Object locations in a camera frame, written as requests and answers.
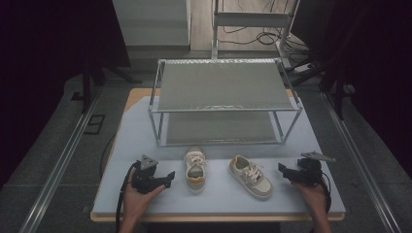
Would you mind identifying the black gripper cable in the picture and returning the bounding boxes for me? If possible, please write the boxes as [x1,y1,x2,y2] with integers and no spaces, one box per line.
[319,172,332,216]
[115,160,141,233]

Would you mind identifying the white power strip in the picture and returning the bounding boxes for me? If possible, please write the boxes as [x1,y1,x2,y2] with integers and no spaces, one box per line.
[292,63,315,74]

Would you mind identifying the metal floor rail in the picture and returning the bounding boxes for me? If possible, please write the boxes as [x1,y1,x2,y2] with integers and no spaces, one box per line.
[320,90,403,233]
[18,84,105,233]

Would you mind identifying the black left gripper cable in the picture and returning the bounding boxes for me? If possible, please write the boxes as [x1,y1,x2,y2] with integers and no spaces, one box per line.
[115,160,141,233]

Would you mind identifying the white metal stand frame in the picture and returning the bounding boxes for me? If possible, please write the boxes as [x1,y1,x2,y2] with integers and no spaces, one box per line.
[210,0,301,60]

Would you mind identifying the metal two-tier shoe rack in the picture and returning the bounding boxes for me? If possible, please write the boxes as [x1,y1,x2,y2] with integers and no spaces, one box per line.
[148,57,304,149]

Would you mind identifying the light blue table mat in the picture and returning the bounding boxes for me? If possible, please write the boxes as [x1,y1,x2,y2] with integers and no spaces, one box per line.
[92,94,346,216]

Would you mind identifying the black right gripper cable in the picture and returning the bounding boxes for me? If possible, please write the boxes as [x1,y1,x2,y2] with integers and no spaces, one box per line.
[319,172,332,216]

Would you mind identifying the white cabinet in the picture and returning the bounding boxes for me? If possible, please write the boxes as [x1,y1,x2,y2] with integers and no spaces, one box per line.
[111,0,192,47]

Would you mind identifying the black tripod stand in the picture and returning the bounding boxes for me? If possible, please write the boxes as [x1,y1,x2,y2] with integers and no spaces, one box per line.
[288,51,351,121]
[70,54,144,115]

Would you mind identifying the white shoe with yellow heel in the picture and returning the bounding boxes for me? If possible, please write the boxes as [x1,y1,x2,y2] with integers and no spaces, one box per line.
[228,154,274,200]
[183,147,208,194]

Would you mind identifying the person's left hand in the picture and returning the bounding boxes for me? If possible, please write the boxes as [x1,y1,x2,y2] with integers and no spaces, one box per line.
[122,167,166,224]

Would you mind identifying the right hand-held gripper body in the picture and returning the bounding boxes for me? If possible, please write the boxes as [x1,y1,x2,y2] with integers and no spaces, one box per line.
[290,150,337,187]

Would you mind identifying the person's right hand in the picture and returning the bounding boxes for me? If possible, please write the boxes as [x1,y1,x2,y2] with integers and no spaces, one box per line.
[292,181,328,221]

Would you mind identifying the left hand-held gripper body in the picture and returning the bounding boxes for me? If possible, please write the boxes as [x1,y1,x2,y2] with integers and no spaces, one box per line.
[130,154,167,195]

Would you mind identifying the black floor cables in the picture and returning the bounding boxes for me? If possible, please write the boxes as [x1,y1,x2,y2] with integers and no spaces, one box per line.
[217,0,310,54]

